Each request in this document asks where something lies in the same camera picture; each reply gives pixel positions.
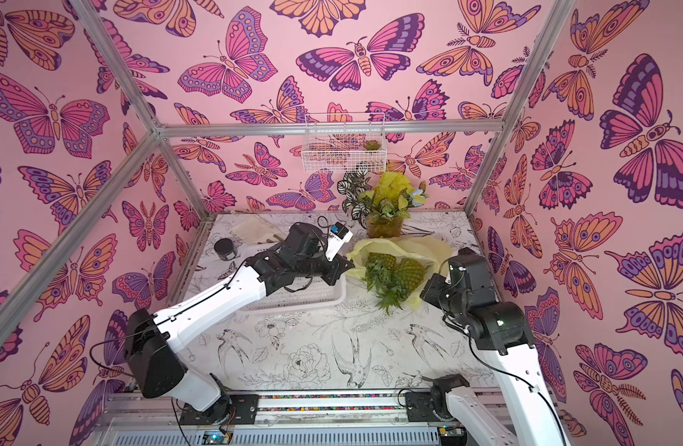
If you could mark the potted plant with yellow-green leaves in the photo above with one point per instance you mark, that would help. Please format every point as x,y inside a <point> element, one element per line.
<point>383,208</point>

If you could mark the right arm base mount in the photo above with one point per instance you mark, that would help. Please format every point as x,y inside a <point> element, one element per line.
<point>431,405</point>

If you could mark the aluminium front rail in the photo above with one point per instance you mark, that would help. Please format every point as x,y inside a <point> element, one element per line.
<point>359,417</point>

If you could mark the small black round jar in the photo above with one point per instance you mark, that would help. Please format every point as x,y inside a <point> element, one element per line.
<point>225,249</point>

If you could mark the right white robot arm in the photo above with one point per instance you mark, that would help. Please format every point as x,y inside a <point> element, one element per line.
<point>499,337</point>

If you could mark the white wire wall basket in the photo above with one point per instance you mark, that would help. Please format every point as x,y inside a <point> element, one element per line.
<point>334,142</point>

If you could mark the pineapple nearer basket front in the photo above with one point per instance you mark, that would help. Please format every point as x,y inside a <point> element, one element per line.
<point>407,277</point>

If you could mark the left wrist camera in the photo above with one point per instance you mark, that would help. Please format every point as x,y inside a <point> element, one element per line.
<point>338,236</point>

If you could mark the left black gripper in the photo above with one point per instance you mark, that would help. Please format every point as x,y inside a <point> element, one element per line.
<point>337,266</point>

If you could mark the white perforated plastic basket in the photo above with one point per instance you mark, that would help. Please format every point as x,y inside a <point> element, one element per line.
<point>317,295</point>

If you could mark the beige cloth pad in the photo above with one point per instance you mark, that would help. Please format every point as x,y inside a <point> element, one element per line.
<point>254,230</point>

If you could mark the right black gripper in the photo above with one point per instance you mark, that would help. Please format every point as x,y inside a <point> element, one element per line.
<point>433,287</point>

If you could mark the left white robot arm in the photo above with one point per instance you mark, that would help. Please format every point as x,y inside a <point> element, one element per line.
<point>154,342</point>

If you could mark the pineapple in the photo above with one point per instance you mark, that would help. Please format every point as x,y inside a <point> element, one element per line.
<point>379,270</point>

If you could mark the yellow-green plastic bag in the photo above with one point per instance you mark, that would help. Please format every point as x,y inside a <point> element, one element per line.
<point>429,250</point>

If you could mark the small plant in wire basket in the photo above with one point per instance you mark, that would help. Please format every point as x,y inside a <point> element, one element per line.
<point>372,145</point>

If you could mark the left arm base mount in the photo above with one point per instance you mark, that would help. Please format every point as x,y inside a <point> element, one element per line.
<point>234,408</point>

